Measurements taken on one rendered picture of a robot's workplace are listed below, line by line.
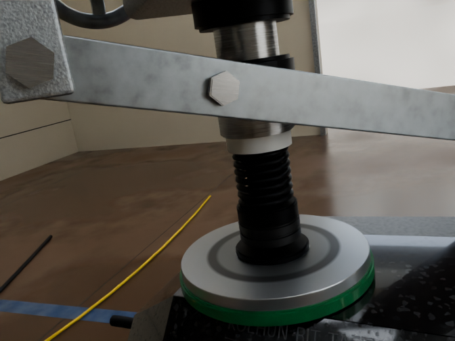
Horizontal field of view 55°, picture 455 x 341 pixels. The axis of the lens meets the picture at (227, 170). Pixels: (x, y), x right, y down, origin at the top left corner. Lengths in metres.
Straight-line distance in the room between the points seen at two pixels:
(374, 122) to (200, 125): 5.37
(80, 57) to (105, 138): 6.25
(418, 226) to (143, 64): 0.41
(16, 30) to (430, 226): 0.51
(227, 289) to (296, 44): 4.94
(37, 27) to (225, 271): 0.29
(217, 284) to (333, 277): 0.11
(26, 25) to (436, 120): 0.41
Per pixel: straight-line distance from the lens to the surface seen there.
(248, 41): 0.43
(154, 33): 5.96
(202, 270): 0.48
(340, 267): 0.46
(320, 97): 0.43
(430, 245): 0.57
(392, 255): 0.54
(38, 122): 6.44
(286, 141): 0.45
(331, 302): 0.43
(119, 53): 0.37
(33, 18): 0.34
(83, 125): 6.79
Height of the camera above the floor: 1.05
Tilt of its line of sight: 14 degrees down
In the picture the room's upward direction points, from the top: 8 degrees counter-clockwise
